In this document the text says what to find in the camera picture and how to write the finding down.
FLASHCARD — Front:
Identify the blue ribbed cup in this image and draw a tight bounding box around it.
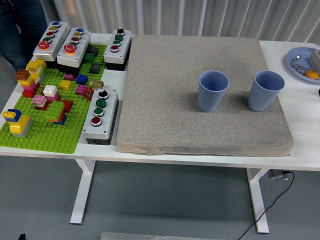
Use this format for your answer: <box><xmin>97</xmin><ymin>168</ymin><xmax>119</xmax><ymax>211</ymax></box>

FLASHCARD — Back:
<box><xmin>247</xmin><ymin>70</ymin><xmax>286</xmax><ymax>112</ymax></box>
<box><xmin>197</xmin><ymin>70</ymin><xmax>230</xmax><ymax>113</ymax></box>

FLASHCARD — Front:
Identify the white table leg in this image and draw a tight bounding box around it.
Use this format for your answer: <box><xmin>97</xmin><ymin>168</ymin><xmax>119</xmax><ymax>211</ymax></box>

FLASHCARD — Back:
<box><xmin>246</xmin><ymin>167</ymin><xmax>270</xmax><ymax>235</ymax></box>
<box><xmin>69</xmin><ymin>159</ymin><xmax>96</xmax><ymax>225</ymax></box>

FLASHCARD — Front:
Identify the green brick baseplate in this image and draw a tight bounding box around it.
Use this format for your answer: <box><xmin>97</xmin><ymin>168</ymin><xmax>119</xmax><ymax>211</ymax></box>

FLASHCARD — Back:
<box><xmin>0</xmin><ymin>43</ymin><xmax>108</xmax><ymax>154</ymax></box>

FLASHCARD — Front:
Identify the yellow blue grey brick stack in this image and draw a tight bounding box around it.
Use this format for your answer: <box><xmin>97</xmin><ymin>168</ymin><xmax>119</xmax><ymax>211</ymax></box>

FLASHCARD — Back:
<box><xmin>1</xmin><ymin>108</ymin><xmax>33</xmax><ymax>139</ymax></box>

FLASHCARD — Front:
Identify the green-topped red brick stack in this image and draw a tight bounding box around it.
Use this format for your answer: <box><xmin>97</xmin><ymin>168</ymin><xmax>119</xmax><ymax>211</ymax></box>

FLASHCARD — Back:
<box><xmin>45</xmin><ymin>99</ymin><xmax>74</xmax><ymax>126</ymax></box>

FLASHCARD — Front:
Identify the pink-topped red brick stack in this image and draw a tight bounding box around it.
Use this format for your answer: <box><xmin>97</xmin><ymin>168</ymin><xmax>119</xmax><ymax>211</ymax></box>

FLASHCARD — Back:
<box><xmin>31</xmin><ymin>94</ymin><xmax>50</xmax><ymax>111</ymax></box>

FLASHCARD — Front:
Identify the four-button control box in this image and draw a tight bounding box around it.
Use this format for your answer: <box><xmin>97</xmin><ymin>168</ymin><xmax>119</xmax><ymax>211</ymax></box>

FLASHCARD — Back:
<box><xmin>103</xmin><ymin>28</ymin><xmax>133</xmax><ymax>72</ymax></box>
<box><xmin>81</xmin><ymin>88</ymin><xmax>120</xmax><ymax>146</ymax></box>

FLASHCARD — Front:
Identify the white-topped pink brick stack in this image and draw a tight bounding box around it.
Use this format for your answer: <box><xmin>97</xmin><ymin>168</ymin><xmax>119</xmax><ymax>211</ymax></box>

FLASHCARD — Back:
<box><xmin>42</xmin><ymin>84</ymin><xmax>62</xmax><ymax>103</ymax></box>

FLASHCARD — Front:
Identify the yellow brown red brick tower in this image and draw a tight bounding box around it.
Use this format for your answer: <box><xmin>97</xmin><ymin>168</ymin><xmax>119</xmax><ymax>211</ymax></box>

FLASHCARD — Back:
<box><xmin>14</xmin><ymin>58</ymin><xmax>48</xmax><ymax>99</ymax></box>

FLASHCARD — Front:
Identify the grey sloped piece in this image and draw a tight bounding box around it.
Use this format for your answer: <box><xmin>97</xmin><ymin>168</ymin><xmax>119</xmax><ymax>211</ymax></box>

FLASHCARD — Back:
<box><xmin>89</xmin><ymin>62</ymin><xmax>101</xmax><ymax>75</ymax></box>

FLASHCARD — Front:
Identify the dark green brick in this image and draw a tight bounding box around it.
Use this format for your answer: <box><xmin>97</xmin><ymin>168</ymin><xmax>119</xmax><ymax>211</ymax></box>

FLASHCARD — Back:
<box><xmin>83</xmin><ymin>52</ymin><xmax>96</xmax><ymax>64</ymax></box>

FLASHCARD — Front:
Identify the five-button control box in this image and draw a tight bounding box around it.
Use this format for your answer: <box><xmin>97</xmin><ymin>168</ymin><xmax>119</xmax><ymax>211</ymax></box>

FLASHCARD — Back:
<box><xmin>32</xmin><ymin>21</ymin><xmax>70</xmax><ymax>66</ymax></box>
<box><xmin>56</xmin><ymin>26</ymin><xmax>92</xmax><ymax>75</ymax></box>

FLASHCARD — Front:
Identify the grey-brown fabric mat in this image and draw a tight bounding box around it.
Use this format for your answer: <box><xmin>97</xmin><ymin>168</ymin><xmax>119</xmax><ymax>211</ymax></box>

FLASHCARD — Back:
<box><xmin>116</xmin><ymin>34</ymin><xmax>295</xmax><ymax>158</ymax></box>

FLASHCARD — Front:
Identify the black curved piece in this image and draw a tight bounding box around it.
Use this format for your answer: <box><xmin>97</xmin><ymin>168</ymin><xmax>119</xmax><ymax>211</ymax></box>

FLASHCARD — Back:
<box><xmin>86</xmin><ymin>45</ymin><xmax>100</xmax><ymax>56</ymax></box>

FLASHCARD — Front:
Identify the person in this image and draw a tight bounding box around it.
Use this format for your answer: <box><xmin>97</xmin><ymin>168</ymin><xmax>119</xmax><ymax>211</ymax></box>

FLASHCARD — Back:
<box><xmin>0</xmin><ymin>0</ymin><xmax>48</xmax><ymax>72</ymax></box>

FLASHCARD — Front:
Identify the grey power adapter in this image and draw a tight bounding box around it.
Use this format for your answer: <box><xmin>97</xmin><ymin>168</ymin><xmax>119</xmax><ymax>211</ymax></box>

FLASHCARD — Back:
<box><xmin>268</xmin><ymin>169</ymin><xmax>288</xmax><ymax>180</ymax></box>

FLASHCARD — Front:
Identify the white curtain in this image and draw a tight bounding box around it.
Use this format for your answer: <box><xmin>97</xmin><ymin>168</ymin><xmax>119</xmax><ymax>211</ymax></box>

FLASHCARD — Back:
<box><xmin>53</xmin><ymin>0</ymin><xmax>320</xmax><ymax>45</ymax></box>

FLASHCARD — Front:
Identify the orange fruit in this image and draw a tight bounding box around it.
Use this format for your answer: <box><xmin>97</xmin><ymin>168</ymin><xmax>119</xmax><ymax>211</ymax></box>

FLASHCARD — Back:
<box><xmin>304</xmin><ymin>69</ymin><xmax>320</xmax><ymax>81</ymax></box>

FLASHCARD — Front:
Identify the blue plate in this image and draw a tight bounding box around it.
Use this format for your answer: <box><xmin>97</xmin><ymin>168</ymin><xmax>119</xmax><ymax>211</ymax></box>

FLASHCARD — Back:
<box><xmin>286</xmin><ymin>46</ymin><xmax>320</xmax><ymax>84</ymax></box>

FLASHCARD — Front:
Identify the grey block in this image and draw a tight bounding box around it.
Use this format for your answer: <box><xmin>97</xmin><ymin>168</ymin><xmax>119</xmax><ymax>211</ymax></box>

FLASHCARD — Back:
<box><xmin>307</xmin><ymin>49</ymin><xmax>320</xmax><ymax>66</ymax></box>

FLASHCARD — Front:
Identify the black power cable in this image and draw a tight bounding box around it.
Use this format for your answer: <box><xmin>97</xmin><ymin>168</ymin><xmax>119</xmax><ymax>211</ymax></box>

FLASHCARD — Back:
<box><xmin>238</xmin><ymin>170</ymin><xmax>295</xmax><ymax>240</ymax></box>

